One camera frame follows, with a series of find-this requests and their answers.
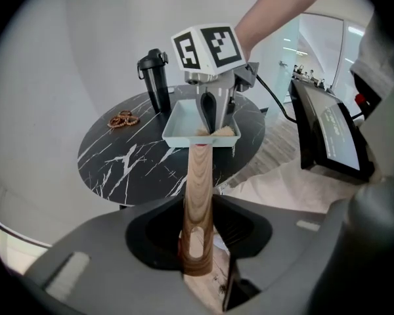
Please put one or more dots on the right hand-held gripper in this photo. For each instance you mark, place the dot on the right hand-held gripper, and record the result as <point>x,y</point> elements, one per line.
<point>210,51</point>

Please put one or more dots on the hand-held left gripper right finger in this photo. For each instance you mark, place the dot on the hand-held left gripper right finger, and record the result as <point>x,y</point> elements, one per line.
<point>282,258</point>

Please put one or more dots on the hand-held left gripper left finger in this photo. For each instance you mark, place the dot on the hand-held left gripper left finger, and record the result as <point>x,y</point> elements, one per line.
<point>111,258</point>

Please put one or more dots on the person's right forearm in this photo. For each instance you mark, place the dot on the person's right forearm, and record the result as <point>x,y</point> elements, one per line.
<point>275,15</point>

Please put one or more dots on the small white device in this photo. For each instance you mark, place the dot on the small white device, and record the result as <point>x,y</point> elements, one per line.
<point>171,90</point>

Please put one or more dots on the black drinking bottle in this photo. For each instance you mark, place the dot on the black drinking bottle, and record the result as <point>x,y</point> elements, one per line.
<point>156,84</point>

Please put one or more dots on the person's beige trousers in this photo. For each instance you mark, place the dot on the person's beige trousers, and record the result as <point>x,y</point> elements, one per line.
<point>282,189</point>

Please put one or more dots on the metal glass door fitting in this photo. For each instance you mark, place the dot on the metal glass door fitting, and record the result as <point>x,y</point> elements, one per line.
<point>283,64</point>

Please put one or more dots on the black marble round table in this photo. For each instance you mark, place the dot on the black marble round table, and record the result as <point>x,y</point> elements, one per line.
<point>124,162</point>

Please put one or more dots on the small black monitor screen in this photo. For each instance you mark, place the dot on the small black monitor screen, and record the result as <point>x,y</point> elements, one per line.
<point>331,133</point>

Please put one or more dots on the person's grey sweatshirt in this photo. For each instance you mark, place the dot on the person's grey sweatshirt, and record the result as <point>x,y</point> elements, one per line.
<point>381,61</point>

